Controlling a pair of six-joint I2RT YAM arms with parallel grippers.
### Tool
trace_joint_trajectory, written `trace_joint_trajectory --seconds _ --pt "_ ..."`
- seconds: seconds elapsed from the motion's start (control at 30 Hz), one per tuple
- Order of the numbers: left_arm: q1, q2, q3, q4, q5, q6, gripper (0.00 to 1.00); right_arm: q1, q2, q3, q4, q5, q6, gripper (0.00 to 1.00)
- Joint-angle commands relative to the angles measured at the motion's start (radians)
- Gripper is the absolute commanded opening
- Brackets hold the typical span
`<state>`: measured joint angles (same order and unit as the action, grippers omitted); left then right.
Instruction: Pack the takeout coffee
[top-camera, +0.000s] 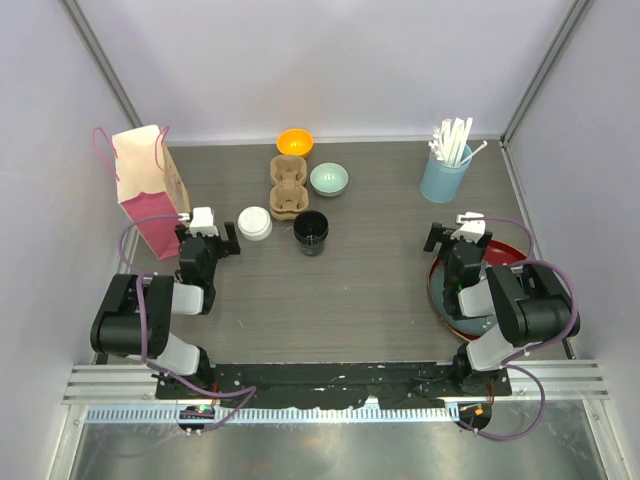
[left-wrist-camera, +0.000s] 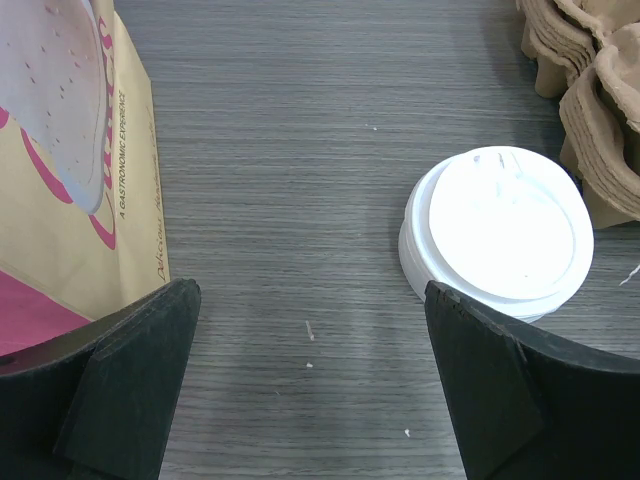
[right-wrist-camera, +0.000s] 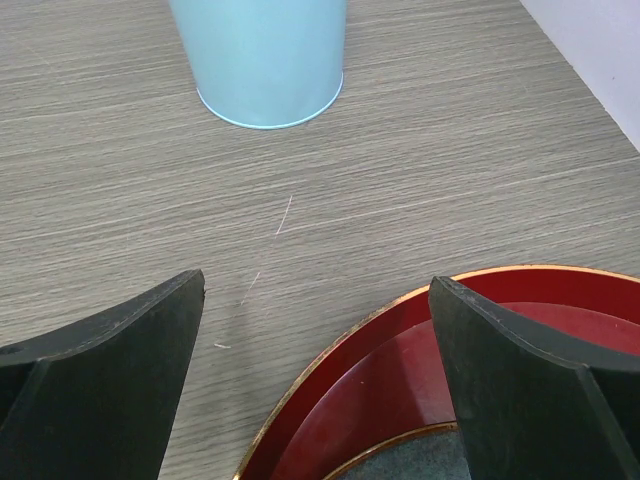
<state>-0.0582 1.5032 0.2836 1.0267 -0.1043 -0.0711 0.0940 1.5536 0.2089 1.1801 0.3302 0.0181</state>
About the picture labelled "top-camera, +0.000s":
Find white cup lid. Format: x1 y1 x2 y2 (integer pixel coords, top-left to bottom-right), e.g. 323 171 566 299
237 206 272 242

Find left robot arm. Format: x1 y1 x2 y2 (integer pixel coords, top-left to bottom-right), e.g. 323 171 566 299
90 222 241 399

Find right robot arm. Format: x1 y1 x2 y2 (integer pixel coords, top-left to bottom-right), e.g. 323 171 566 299
415 214 580 396

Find black paper coffee cup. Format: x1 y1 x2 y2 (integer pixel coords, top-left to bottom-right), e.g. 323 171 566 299
293 210 329 257

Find red round tray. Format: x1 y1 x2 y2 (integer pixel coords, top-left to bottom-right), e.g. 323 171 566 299
427 240 526 335

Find blue straw holder cup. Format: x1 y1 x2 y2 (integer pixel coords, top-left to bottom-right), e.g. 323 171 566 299
420 152 471 203

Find blue plate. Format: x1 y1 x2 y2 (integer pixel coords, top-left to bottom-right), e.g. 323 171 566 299
428 259 497 341

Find cardboard cup carrier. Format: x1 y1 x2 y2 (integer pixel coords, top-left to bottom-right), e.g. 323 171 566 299
269 155 309 220

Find pink paper gift bag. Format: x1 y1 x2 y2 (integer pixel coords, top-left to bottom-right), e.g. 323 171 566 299
92 125 191 260

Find white wrapped straws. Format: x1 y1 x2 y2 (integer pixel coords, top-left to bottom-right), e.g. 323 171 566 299
428 117 488 167

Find light green bowl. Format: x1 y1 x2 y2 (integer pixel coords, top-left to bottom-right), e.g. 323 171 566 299
310 162 349 197

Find orange bowl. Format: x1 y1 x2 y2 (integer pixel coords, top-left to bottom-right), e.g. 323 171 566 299
276 128 314 158

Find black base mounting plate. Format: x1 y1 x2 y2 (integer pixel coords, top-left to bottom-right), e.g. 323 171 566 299
186 362 512 410

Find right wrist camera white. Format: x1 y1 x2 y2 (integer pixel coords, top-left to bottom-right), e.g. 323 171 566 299
450 212 486 243

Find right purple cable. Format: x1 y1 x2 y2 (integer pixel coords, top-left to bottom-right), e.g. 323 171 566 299
457 215 581 441

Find purple cable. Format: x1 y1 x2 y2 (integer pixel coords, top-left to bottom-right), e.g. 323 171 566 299
457 215 581 441
117 213 257 434

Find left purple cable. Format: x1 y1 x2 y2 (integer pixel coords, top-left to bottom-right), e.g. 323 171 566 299
117 213 257 434

